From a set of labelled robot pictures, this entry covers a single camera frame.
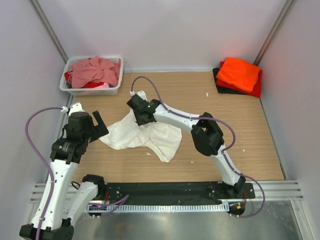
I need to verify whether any white t shirt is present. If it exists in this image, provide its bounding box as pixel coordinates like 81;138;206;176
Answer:
99;110;182;163

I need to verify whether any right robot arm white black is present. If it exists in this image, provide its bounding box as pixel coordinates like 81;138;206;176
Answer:
127;91;246;198

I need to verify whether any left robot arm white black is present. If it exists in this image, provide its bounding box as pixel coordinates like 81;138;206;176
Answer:
19;110;109;240

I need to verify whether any white plastic laundry basket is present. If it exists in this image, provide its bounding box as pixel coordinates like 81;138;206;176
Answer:
59;55;124;96

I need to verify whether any pink crumpled shirt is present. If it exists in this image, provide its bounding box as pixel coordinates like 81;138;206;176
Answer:
67;56;122;89

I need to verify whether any black folded t shirt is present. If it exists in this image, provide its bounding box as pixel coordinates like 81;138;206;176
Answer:
212;66;248;95

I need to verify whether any orange folded t shirt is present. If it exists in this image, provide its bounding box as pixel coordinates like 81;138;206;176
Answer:
217;57;261;92

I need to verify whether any red folded t shirt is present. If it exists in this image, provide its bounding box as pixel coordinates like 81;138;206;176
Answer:
212;61;263;98

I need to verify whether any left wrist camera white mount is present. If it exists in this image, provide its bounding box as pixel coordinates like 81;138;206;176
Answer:
60;102;85;116

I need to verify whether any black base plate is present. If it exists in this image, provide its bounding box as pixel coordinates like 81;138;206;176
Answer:
105;181;256;206

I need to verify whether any white slotted cable duct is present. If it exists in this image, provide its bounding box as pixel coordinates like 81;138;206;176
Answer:
86;202;229;214

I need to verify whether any left aluminium corner post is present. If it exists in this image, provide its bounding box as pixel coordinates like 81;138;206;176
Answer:
29;0;69;63

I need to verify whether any aluminium corner post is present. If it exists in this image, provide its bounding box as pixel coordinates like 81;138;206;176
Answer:
29;0;69;63
253;0;297;66

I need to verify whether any aluminium frame rail front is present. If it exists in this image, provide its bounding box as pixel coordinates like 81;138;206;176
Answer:
29;180;304;204

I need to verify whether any right aluminium corner post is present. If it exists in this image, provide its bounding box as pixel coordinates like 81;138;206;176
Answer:
253;0;297;66

